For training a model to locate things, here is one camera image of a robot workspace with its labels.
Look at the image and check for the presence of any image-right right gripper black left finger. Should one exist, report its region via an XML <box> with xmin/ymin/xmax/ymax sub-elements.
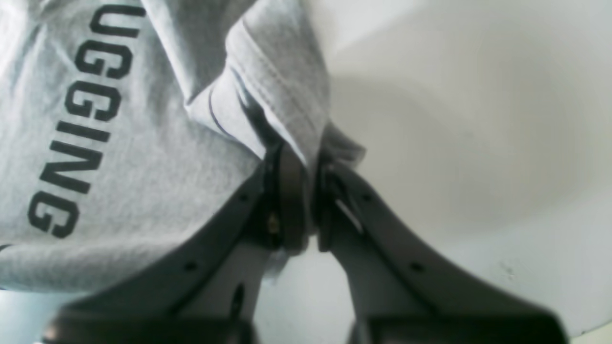
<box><xmin>43</xmin><ymin>143</ymin><xmax>308</xmax><ymax>344</ymax></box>

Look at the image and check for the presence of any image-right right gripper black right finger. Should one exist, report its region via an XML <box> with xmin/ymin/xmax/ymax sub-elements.
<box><xmin>317</xmin><ymin>163</ymin><xmax>568</xmax><ymax>344</ymax></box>

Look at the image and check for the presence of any grey printed T-shirt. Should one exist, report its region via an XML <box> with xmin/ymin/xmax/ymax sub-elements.
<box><xmin>0</xmin><ymin>0</ymin><xmax>365</xmax><ymax>292</ymax></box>

